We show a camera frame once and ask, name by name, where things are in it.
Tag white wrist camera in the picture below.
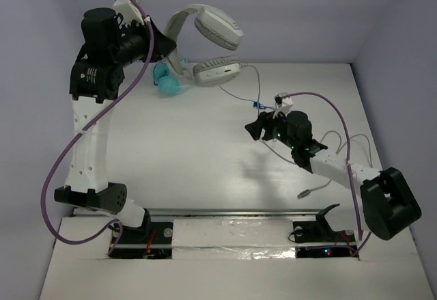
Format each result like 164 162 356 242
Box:
273 92 294 118
113 0 143 24

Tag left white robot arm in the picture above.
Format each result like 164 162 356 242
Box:
54 8 175 241

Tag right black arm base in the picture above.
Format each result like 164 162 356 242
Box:
287 204 358 259

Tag white grey headphones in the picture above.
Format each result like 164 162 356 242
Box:
164 3 244 87

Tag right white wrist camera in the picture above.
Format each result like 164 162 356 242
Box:
273 92 294 118

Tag blue headphone cable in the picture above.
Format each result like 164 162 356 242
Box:
218 86 274 111

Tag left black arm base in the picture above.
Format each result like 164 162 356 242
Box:
109 211 173 260

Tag metal rail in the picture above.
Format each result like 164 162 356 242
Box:
148 208 320 218

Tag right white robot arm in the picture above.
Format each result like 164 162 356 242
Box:
244 111 422 241

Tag teal white headphones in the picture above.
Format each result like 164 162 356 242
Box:
152 62 191 97

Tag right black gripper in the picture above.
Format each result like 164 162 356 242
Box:
244 107 297 150

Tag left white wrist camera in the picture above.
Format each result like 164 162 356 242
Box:
113 0 143 24

